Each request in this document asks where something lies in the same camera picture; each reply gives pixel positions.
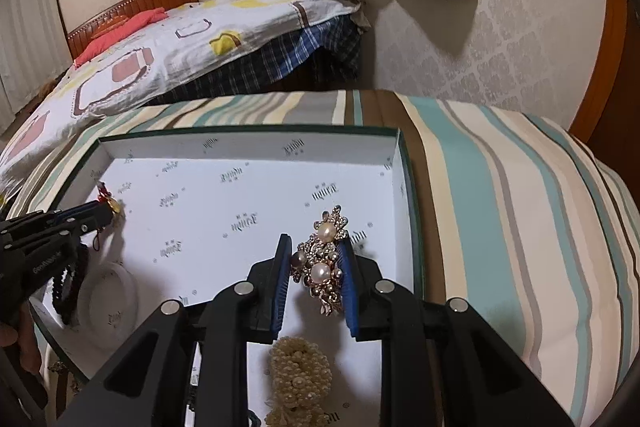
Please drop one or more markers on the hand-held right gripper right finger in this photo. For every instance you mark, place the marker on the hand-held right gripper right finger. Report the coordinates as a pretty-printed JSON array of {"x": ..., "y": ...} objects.
[{"x": 347, "y": 292}]

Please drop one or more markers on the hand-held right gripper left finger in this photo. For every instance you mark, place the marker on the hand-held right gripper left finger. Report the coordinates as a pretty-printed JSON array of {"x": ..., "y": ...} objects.
[{"x": 282, "y": 287}]

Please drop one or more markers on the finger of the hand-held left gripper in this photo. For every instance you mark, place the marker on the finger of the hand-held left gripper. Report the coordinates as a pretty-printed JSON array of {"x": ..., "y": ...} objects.
[
  {"x": 85, "y": 224},
  {"x": 65, "y": 213}
]

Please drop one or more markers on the gold pearl brooch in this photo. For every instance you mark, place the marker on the gold pearl brooch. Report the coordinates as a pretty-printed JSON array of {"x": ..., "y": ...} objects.
[{"x": 320, "y": 274}]

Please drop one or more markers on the red knot gold charm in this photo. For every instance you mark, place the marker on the red knot gold charm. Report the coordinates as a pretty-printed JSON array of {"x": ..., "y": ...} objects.
[{"x": 116, "y": 205}]

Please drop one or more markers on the cream pearl cluster hairpiece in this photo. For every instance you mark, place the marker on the cream pearl cluster hairpiece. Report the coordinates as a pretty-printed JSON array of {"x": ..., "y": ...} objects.
[{"x": 300, "y": 372}]

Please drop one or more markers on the white jade bangle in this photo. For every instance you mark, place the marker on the white jade bangle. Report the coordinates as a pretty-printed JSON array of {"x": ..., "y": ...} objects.
[{"x": 131, "y": 302}]

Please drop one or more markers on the shallow green cardboard box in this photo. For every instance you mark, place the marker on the shallow green cardboard box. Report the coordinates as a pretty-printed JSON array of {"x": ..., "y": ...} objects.
[{"x": 200, "y": 207}]

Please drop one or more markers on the person's left hand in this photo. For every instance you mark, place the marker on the person's left hand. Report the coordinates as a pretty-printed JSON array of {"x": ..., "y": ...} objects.
[{"x": 9, "y": 338}]

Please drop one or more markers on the small rhinestone brooch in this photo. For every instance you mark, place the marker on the small rhinestone brooch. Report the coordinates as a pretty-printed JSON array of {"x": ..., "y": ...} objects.
[{"x": 62, "y": 369}]

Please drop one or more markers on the striped tablecloth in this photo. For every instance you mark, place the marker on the striped tablecloth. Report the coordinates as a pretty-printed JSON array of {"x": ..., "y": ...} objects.
[{"x": 475, "y": 207}]

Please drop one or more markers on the long white window curtain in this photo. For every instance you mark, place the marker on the long white window curtain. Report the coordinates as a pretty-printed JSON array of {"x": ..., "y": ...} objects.
[{"x": 30, "y": 32}]

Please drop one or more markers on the pink pillow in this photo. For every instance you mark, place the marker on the pink pillow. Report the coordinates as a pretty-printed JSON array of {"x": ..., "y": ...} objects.
[{"x": 120, "y": 32}]

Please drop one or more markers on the red embroidered cushion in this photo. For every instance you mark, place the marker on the red embroidered cushion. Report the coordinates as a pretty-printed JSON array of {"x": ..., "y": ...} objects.
[{"x": 107, "y": 24}]

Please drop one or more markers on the blue plaid blanket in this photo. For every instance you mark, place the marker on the blue plaid blanket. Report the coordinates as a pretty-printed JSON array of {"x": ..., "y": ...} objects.
[{"x": 260, "y": 57}]

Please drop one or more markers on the wooden door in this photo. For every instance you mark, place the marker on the wooden door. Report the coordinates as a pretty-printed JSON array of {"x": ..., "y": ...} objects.
[{"x": 600, "y": 72}]

